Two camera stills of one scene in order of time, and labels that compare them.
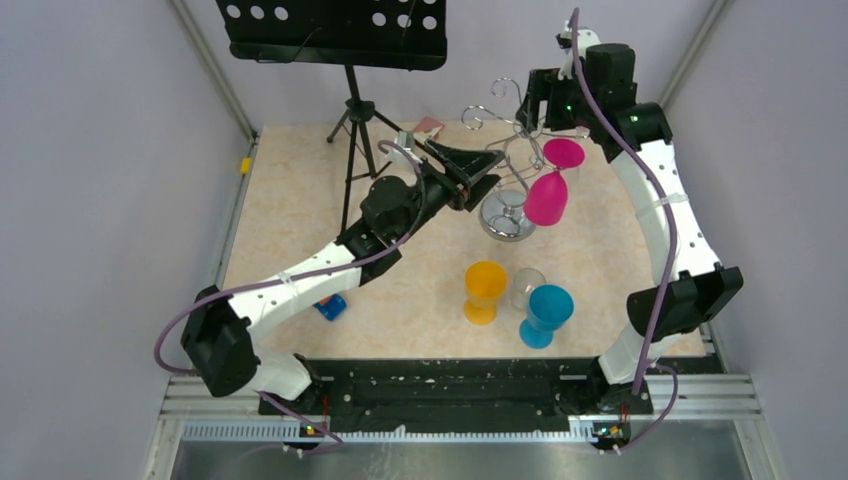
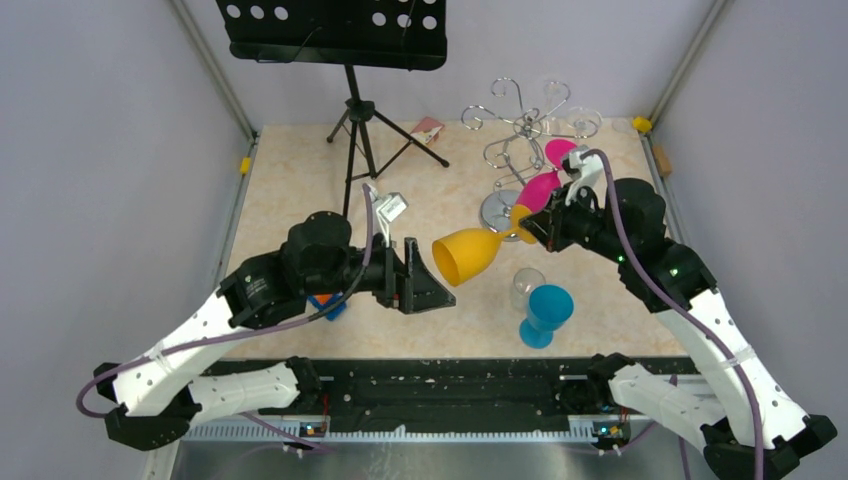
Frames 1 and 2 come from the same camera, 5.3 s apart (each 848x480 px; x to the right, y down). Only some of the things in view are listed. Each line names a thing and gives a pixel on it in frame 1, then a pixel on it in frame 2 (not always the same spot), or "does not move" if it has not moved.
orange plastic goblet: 484,281 -> 464,254
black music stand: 407,34 does not move
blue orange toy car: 332,306 does not move
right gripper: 545,85 -> 548,225
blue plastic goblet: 549,308 does not move
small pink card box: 428,128 does not move
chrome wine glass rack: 508,215 does not move
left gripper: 471,164 -> 410,286
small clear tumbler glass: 525,280 does not move
